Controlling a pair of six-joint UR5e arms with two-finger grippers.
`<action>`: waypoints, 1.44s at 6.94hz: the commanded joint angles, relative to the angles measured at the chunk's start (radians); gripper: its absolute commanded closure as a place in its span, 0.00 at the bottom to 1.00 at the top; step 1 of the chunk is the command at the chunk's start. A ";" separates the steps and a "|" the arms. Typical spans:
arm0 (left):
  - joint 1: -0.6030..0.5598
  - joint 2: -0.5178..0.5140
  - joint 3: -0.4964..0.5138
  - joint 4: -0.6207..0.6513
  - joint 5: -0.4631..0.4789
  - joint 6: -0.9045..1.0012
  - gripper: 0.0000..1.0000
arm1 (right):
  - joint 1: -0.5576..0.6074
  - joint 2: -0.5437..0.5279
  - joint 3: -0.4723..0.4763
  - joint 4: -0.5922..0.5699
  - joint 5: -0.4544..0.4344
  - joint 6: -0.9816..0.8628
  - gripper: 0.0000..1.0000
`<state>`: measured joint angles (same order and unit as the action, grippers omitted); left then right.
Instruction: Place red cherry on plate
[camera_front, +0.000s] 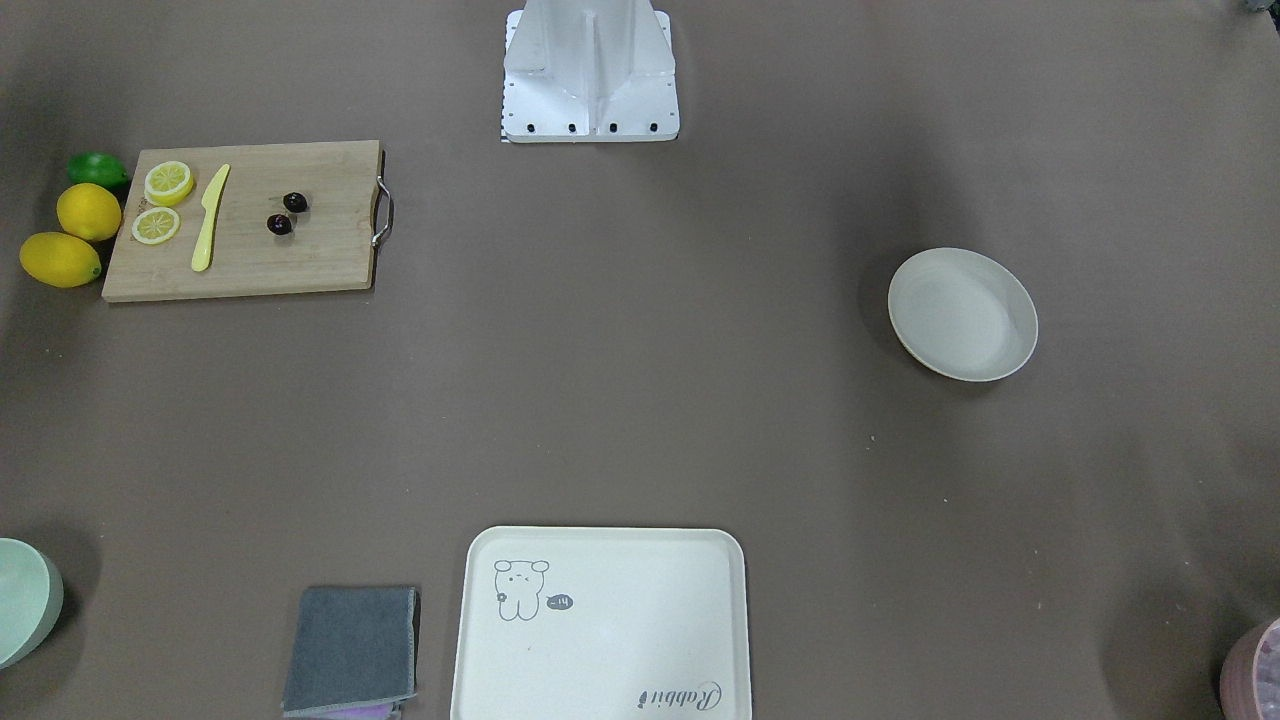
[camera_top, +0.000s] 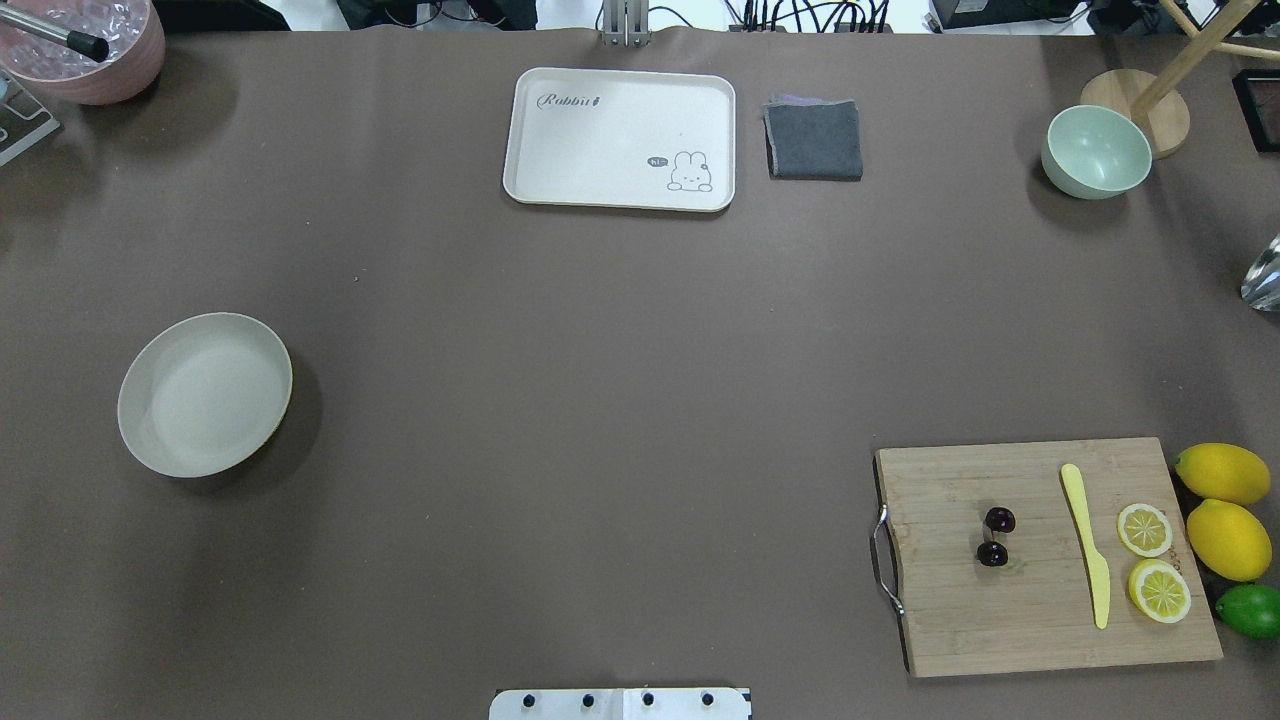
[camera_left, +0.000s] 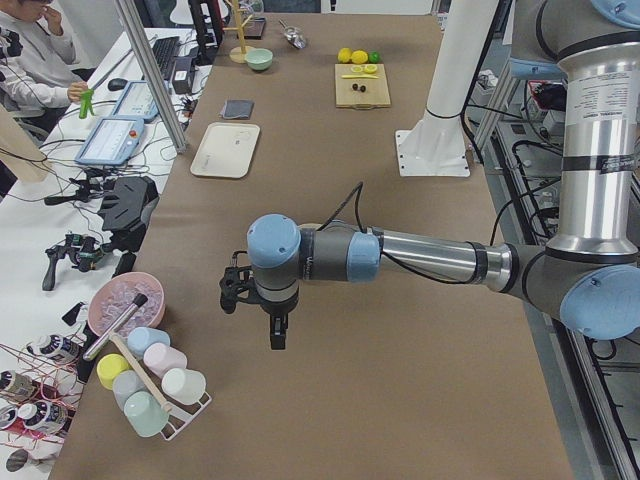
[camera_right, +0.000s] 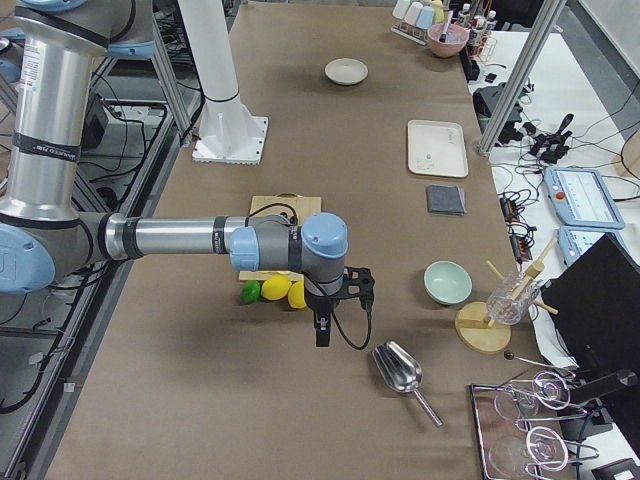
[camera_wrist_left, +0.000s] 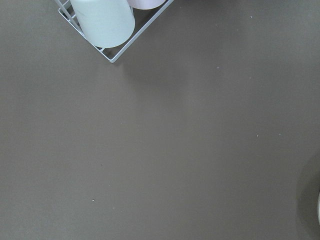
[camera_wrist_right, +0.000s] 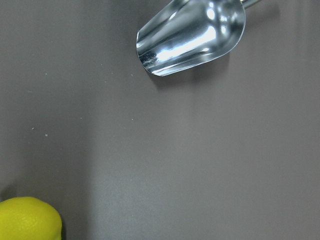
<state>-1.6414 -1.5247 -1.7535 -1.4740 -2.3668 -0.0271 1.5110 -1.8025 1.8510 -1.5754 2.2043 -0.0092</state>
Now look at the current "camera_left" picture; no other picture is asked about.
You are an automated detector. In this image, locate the cream rabbit tray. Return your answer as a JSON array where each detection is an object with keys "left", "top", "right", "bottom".
[{"left": 190, "top": 122, "right": 260, "bottom": 179}]

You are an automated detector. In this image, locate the dark framed tray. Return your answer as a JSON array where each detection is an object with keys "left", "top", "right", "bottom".
[{"left": 243, "top": 18, "right": 266, "bottom": 40}]

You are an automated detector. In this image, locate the white cup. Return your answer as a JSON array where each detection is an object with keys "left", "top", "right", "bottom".
[{"left": 161, "top": 368, "right": 206, "bottom": 405}]

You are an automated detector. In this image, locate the pink cup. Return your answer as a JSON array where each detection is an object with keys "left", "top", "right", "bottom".
[{"left": 143, "top": 342, "right": 188, "bottom": 378}]

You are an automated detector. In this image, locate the white cup rack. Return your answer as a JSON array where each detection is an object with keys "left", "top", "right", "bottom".
[{"left": 109, "top": 333, "right": 212, "bottom": 441}]

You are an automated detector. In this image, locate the metal scoop black tip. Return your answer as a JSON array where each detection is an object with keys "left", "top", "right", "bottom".
[{"left": 82, "top": 293, "right": 148, "bottom": 361}]

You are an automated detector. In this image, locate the blue cup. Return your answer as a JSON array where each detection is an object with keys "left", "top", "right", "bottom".
[{"left": 126, "top": 327, "right": 171, "bottom": 359}]

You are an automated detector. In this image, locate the mint green cup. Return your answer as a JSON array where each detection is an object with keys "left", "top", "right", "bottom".
[{"left": 123, "top": 391, "right": 169, "bottom": 438}]

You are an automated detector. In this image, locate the grey cup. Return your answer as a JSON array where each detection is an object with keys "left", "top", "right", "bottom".
[{"left": 112, "top": 370, "right": 147, "bottom": 411}]

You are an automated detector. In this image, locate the pink bowl of ice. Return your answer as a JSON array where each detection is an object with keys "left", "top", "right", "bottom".
[{"left": 88, "top": 272, "right": 165, "bottom": 338}]

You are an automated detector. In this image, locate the yellow cup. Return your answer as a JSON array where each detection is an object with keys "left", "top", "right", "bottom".
[{"left": 97, "top": 353, "right": 131, "bottom": 390}]

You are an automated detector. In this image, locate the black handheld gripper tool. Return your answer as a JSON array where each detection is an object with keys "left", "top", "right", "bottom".
[{"left": 42, "top": 233, "right": 113, "bottom": 291}]

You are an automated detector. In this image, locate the grey folded cloth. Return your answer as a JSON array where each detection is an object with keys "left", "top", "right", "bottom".
[{"left": 220, "top": 99, "right": 254, "bottom": 120}]

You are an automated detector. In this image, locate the blue teach pendant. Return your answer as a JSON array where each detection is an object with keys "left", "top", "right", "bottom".
[
  {"left": 75, "top": 116, "right": 145, "bottom": 166},
  {"left": 112, "top": 80, "right": 159, "bottom": 123}
]

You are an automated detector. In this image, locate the wooden cutting board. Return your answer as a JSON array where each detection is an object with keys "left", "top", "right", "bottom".
[{"left": 334, "top": 64, "right": 391, "bottom": 109}]

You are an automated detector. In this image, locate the yellow plastic knife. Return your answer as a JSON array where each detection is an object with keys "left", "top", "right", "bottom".
[{"left": 340, "top": 74, "right": 380, "bottom": 79}]

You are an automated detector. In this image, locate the mint green bowl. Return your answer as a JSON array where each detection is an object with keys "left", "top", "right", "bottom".
[{"left": 245, "top": 48, "right": 274, "bottom": 72}]

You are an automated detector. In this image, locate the wooden mug tree stand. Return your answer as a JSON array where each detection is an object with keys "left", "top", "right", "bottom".
[{"left": 224, "top": 0, "right": 255, "bottom": 64}]

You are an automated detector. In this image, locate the whole yellow lemon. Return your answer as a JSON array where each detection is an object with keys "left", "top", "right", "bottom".
[
  {"left": 350, "top": 50, "right": 369, "bottom": 65},
  {"left": 337, "top": 48, "right": 352, "bottom": 64}
]

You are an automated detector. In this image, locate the black computer mouse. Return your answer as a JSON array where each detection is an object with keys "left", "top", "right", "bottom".
[{"left": 107, "top": 78, "right": 128, "bottom": 92}]

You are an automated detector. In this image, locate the black keyboard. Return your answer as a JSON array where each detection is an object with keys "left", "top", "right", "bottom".
[{"left": 152, "top": 36, "right": 180, "bottom": 81}]

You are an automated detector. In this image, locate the green plastic clamp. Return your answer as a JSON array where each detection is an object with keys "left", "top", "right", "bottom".
[{"left": 79, "top": 89, "right": 94, "bottom": 119}]

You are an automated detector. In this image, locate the seated person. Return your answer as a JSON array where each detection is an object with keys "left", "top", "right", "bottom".
[{"left": 1, "top": 1, "right": 94, "bottom": 130}]

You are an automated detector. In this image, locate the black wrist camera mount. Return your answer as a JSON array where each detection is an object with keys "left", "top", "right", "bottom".
[{"left": 219, "top": 250, "right": 261, "bottom": 314}]

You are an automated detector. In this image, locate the white camera pole base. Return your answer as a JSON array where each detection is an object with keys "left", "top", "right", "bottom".
[{"left": 396, "top": 0, "right": 499, "bottom": 177}]

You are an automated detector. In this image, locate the aluminium frame post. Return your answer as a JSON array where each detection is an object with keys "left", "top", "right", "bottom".
[{"left": 115, "top": 0, "right": 187, "bottom": 154}]

